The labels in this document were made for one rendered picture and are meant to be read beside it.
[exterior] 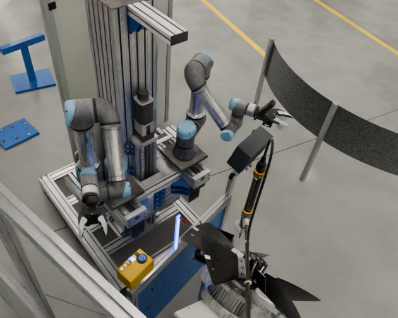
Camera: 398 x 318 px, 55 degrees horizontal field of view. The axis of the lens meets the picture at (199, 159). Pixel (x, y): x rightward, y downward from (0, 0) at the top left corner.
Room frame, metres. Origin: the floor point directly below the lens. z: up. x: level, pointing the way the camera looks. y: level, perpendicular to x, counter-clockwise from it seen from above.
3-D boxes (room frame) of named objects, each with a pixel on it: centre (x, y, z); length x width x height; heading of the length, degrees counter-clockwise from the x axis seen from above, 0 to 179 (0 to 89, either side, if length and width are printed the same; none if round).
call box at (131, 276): (0.89, 0.24, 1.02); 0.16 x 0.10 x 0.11; 146
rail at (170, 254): (1.22, 0.02, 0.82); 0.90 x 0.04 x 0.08; 146
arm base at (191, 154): (1.73, 0.10, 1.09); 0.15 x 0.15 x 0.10
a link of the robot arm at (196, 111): (1.85, 0.06, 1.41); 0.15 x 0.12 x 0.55; 161
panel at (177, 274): (1.22, 0.02, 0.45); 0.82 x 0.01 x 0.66; 146
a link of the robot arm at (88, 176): (1.08, 0.48, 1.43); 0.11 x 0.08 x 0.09; 20
